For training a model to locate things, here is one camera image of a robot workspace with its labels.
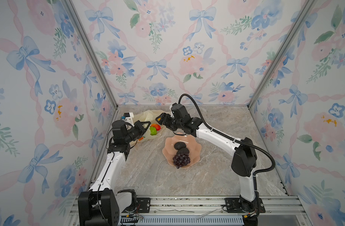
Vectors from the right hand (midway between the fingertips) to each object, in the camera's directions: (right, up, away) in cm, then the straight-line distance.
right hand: (159, 120), depth 81 cm
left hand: (-4, -1, -4) cm, 6 cm away
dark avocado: (+12, -16, +10) cm, 22 cm away
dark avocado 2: (+14, -19, +9) cm, 25 cm away
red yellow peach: (-4, -4, +19) cm, 20 cm away
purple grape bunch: (+13, -23, 0) cm, 26 cm away
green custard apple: (-6, -7, +16) cm, 19 cm away
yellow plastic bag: (-5, +3, -3) cm, 7 cm away
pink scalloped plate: (+21, -17, +11) cm, 29 cm away
